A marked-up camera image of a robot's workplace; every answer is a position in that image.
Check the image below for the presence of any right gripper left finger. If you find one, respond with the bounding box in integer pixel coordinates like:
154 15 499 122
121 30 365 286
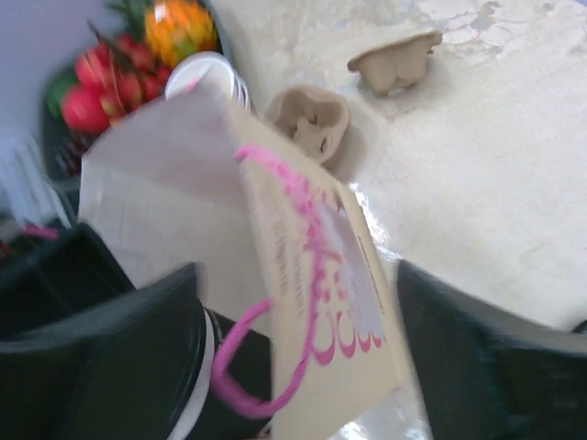
1 263 205 439

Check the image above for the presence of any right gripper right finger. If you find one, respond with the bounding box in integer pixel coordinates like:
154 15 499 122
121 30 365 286
396 260 586 439

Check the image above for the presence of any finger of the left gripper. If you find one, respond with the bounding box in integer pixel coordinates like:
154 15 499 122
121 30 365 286
1 223 134 339

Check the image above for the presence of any dark paper coffee cup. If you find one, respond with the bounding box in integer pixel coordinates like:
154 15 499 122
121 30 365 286
168 309 271 439

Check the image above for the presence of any pink beige paper bag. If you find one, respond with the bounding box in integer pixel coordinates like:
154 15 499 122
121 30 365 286
79 83 410 439

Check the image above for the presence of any single cardboard cup carrier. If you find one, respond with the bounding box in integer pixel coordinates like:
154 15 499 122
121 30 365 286
347 31 443 96

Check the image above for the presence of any dark green fruit tray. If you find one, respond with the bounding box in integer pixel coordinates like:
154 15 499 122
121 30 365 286
39 0 239 230

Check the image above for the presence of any red apple front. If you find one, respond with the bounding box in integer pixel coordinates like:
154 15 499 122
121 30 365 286
61 85 109 135

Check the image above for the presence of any green lime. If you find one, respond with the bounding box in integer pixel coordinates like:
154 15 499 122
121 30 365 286
46 71 79 119

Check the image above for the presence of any toy pineapple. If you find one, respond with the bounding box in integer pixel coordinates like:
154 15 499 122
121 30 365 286
105 0 220 68

